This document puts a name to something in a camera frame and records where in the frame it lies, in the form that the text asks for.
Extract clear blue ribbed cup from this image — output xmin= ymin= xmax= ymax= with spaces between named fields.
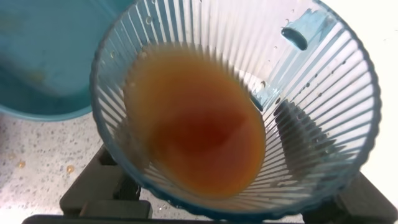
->
xmin=89 ymin=0 xmax=382 ymax=222

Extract brown liquid drops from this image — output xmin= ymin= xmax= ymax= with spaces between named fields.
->
xmin=17 ymin=159 xmax=76 ymax=174

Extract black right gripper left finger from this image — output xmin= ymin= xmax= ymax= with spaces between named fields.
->
xmin=58 ymin=144 xmax=153 ymax=218

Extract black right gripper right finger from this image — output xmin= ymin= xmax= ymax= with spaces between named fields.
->
xmin=303 ymin=172 xmax=398 ymax=224

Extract teal square plastic basin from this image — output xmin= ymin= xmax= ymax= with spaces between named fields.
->
xmin=0 ymin=0 xmax=134 ymax=122

